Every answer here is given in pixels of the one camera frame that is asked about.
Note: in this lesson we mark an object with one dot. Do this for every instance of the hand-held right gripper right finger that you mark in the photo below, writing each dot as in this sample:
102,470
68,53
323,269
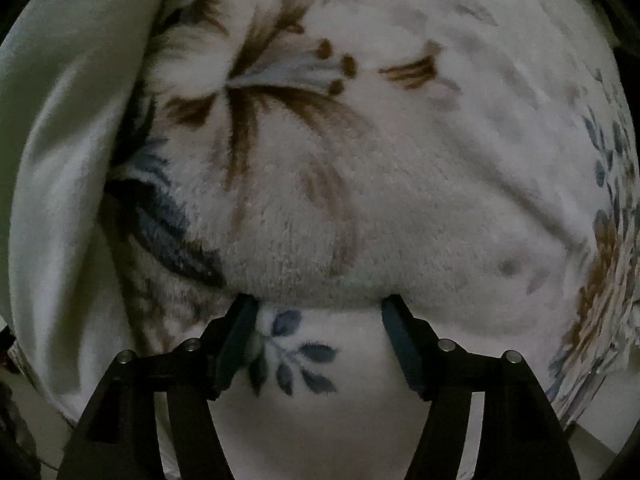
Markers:
400,345

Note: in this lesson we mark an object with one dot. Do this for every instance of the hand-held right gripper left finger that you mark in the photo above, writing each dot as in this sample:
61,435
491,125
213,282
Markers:
239,342

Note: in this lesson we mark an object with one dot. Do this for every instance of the white garment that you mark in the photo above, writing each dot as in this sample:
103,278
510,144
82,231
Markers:
60,160

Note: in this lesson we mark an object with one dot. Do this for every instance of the floral fleece blanket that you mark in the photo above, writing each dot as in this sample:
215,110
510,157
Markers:
400,160

